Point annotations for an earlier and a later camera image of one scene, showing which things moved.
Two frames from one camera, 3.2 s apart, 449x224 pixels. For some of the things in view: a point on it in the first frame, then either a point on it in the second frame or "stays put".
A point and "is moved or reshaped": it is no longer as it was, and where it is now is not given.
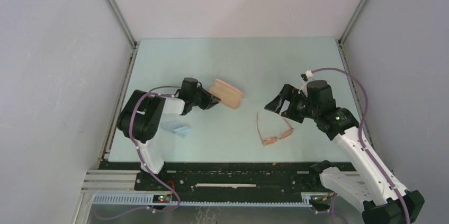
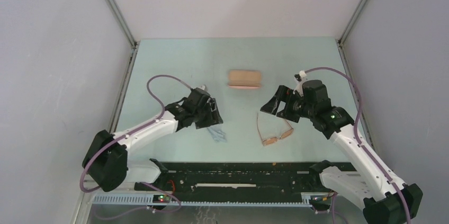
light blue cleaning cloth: [177, 127] is moved or reshaped
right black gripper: [292, 94] stays put
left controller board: [161, 198] stays put
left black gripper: [210, 100] to [213, 117]
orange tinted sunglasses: [273, 140] stays put
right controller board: [321, 200] stays put
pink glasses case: [230, 96] to [244, 79]
